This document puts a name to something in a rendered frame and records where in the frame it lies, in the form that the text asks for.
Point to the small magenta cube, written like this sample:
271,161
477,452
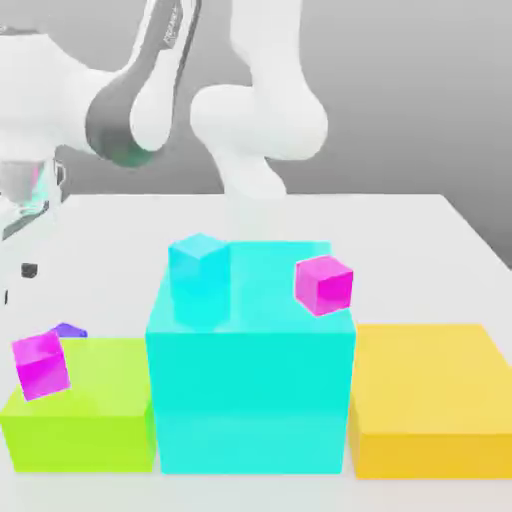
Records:
40,370
324,286

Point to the large green box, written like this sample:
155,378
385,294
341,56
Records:
84,432

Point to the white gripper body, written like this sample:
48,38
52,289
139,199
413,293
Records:
24,240

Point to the small purple cube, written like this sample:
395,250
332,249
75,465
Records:
67,330

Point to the small cyan cube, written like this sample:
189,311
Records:
198,280

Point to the large yellow box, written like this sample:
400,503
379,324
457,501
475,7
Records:
432,400

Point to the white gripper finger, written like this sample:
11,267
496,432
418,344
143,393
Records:
5,296
29,270

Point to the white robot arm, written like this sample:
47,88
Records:
276,100

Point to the large cyan box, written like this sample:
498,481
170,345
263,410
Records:
250,392

